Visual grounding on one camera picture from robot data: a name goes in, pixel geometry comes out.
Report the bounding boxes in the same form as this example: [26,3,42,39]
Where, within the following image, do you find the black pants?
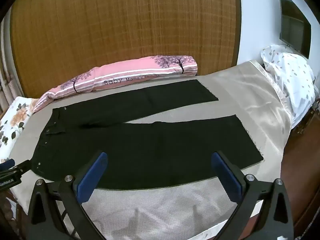
[33,79,264,189]

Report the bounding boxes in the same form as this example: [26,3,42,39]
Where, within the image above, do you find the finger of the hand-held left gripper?
[0,158,33,174]

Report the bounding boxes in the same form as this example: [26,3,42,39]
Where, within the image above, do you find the white floral pillow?
[0,96,38,163]

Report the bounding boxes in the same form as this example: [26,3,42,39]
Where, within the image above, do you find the black wall television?
[277,0,312,59]

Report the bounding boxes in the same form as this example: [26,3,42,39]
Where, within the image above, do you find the wooden headboard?
[9,0,241,99]

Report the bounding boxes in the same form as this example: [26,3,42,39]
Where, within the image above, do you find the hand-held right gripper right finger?
[211,150,294,240]

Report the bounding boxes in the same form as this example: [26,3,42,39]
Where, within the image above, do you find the beige pipe rack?
[0,62,25,114]

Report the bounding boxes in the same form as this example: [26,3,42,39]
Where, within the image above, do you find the dark wooden furniture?
[291,99,320,137]

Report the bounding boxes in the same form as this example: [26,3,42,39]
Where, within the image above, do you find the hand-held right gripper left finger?
[27,150,108,240]

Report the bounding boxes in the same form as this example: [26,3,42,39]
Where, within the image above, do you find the white leaf-print pillow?
[260,45,319,128]

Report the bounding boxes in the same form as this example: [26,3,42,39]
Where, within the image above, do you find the beige bed sheet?
[7,59,293,240]

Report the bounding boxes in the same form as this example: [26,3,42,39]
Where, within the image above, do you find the pink tree print bolster pillow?
[32,54,198,113]

